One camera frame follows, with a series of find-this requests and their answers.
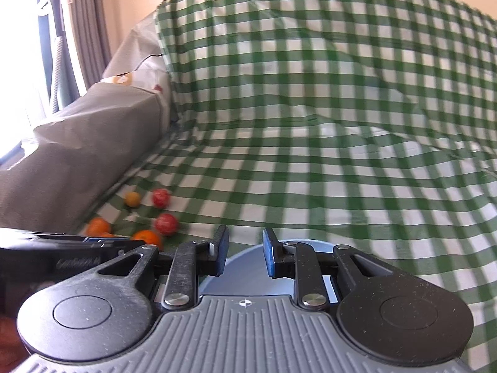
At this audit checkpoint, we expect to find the grey curtain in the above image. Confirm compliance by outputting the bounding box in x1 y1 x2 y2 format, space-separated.
58 0 114 98

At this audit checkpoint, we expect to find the person's left hand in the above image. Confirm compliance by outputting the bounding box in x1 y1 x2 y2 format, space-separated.
0 316 25 366

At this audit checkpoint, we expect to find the green checked cloth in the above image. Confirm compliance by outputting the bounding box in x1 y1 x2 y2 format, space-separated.
78 0 497 315

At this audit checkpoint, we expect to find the grey ribbed hose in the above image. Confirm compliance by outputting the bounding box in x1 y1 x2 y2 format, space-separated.
50 36 66 113

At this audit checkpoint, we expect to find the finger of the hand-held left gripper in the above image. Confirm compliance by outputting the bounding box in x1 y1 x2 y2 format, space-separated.
0 228 144 251

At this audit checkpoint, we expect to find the white printed cushion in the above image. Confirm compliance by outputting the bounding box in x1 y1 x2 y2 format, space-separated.
102 6 173 125

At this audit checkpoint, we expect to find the orange tangerine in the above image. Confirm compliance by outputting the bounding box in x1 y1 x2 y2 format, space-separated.
131 230 163 249
84 218 112 237

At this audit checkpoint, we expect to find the red apple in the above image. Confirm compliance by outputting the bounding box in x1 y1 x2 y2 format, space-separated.
151 188 171 208
155 213 179 236

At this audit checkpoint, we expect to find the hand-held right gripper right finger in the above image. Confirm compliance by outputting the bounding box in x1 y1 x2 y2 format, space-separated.
262 227 389 313

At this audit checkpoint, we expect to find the blue round plate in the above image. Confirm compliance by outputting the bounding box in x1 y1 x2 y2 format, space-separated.
198 238 375 300

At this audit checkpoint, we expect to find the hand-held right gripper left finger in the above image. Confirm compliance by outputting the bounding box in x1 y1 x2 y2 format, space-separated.
97 225 230 311

